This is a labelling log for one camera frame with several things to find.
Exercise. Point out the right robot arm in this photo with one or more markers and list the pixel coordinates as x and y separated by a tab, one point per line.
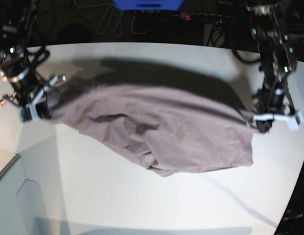
18	65

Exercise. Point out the blue box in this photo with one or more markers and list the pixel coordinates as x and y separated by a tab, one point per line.
132	5

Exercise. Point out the mauve t-shirt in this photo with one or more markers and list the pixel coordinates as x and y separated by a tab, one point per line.
162	129

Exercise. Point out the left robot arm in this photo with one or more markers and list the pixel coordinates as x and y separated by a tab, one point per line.
273	102

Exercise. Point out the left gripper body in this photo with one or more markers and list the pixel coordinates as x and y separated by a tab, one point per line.
260	113

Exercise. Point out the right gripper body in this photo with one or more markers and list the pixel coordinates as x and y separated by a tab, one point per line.
34	97

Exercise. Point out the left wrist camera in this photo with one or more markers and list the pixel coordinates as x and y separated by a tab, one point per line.
295	121

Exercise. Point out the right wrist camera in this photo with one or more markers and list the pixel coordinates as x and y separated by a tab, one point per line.
28	113

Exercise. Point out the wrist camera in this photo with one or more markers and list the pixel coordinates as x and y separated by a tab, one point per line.
28	113
295	121

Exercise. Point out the power strip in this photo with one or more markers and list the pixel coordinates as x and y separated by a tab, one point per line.
206	18

